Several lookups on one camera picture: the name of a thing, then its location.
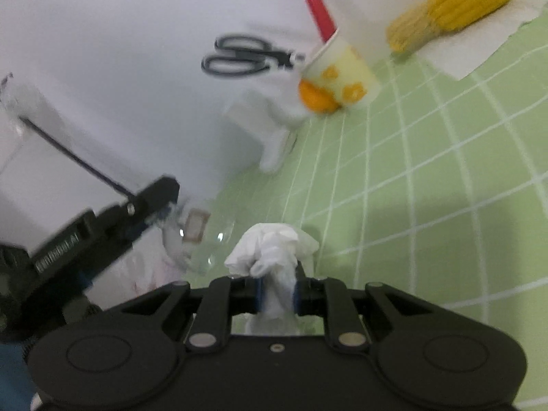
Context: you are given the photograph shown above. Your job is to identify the yellow printed paper cup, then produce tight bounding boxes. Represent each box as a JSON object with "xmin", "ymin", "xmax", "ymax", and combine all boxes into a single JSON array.
[{"xmin": 298, "ymin": 33, "xmax": 381, "ymax": 108}]

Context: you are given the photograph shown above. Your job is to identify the white paper napkin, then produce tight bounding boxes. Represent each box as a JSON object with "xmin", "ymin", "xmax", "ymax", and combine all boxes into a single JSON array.
[{"xmin": 417, "ymin": 0, "xmax": 545, "ymax": 81}]

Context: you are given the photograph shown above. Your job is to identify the clear plastic box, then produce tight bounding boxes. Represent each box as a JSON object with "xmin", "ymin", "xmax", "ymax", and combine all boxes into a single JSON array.
[{"xmin": 0, "ymin": 73, "xmax": 50, "ymax": 176}]

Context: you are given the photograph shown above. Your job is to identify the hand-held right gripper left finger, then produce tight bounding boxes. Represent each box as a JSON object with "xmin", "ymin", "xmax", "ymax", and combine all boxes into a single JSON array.
[{"xmin": 110, "ymin": 276, "xmax": 263, "ymax": 350}]

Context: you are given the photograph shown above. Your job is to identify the black scissors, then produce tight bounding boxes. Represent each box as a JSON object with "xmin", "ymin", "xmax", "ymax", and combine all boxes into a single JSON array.
[{"xmin": 201, "ymin": 33, "xmax": 307, "ymax": 78}]

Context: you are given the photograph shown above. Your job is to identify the red stick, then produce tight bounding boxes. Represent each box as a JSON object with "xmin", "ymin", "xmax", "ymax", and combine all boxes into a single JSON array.
[{"xmin": 304, "ymin": 0, "xmax": 339, "ymax": 44}]

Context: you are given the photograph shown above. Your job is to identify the orange fruit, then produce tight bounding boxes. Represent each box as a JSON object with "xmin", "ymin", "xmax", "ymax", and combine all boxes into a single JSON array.
[{"xmin": 298, "ymin": 80, "xmax": 340, "ymax": 114}]

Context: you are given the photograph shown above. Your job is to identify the green checked table mat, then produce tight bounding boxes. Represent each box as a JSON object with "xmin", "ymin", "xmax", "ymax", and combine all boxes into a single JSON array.
[{"xmin": 188, "ymin": 0, "xmax": 548, "ymax": 411}]

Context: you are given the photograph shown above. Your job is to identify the white plastic object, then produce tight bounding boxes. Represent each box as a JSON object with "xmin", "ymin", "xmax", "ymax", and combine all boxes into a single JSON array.
[{"xmin": 225, "ymin": 75, "xmax": 311, "ymax": 174}]

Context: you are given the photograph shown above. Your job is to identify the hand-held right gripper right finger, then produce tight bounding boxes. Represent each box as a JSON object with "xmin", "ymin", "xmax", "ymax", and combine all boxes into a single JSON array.
[{"xmin": 293, "ymin": 276, "xmax": 434, "ymax": 349}]

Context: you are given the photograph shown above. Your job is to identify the white tissue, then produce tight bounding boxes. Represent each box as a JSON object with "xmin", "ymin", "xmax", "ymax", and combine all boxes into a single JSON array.
[{"xmin": 224, "ymin": 222, "xmax": 321, "ymax": 335}]

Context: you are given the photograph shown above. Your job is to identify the thin black rod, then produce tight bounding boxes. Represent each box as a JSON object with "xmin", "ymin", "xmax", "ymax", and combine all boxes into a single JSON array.
[{"xmin": 19, "ymin": 115, "xmax": 138, "ymax": 198}]

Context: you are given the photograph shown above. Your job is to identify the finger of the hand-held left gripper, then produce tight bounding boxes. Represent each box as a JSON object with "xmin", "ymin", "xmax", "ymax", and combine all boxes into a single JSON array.
[{"xmin": 127, "ymin": 175, "xmax": 181, "ymax": 241}]

